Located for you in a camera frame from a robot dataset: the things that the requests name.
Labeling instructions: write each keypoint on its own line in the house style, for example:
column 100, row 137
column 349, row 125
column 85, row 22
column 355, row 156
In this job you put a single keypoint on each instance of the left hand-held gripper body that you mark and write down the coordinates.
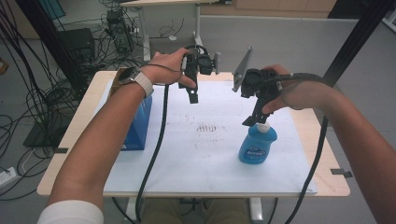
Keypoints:
column 202, row 63

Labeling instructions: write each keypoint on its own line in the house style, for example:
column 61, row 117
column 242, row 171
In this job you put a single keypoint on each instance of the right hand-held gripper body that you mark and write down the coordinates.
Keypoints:
column 260, row 82

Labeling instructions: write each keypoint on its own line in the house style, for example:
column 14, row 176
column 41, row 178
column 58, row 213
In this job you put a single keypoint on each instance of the blue bottle with white cap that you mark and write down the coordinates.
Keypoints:
column 257, row 146

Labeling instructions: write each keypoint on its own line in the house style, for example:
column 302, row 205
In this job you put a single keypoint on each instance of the person's left hand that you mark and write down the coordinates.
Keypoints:
column 165, row 67

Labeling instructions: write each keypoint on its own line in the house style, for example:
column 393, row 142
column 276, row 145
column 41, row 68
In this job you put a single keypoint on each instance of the person's right hand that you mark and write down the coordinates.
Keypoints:
column 305, row 93

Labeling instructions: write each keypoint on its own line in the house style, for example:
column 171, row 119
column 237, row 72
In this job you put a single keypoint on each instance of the white standing desk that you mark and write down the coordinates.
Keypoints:
column 196, row 25

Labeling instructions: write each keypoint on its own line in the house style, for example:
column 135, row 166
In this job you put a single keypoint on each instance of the wristwatch with white band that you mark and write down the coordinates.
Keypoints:
column 144, row 83

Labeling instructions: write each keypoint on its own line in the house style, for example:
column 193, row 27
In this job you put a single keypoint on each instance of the blue cardboard box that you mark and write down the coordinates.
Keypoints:
column 140, row 124

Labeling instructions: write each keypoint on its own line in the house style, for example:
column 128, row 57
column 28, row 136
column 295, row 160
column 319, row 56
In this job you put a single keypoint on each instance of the white paper sheet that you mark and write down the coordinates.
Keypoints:
column 202, row 168

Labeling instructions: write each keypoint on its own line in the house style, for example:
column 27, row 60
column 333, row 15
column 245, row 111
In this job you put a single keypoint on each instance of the black computer tower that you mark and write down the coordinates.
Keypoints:
column 120, row 32

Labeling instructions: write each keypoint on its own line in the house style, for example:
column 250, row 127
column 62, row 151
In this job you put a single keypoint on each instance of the white table leg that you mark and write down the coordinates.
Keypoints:
column 130, row 210
column 257, row 210

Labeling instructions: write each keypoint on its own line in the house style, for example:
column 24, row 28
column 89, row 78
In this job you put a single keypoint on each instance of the black tape strip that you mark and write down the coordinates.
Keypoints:
column 61, row 150
column 341, row 173

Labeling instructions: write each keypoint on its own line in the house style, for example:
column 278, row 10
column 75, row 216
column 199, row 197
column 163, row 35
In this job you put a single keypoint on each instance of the black equipment box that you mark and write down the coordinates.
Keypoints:
column 77, row 43

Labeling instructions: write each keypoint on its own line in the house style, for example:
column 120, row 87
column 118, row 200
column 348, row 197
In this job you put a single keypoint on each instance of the black metal stand with base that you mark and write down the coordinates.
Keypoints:
column 46, row 40

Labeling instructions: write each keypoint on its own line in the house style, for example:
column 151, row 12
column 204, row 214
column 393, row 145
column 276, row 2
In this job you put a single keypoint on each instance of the teal panel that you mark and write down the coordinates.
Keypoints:
column 53, row 7

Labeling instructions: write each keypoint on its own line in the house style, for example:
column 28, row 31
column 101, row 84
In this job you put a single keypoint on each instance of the person's white sleeve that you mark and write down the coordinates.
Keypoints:
column 71, row 214

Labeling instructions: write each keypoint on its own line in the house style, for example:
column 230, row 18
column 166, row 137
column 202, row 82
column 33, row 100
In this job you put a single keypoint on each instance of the small brown object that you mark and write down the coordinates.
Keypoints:
column 3, row 66

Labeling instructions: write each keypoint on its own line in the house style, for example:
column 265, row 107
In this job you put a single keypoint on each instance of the white power strip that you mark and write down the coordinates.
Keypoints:
column 7, row 177

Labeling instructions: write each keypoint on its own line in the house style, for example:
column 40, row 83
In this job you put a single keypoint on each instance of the black metal post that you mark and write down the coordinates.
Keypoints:
column 358, row 40

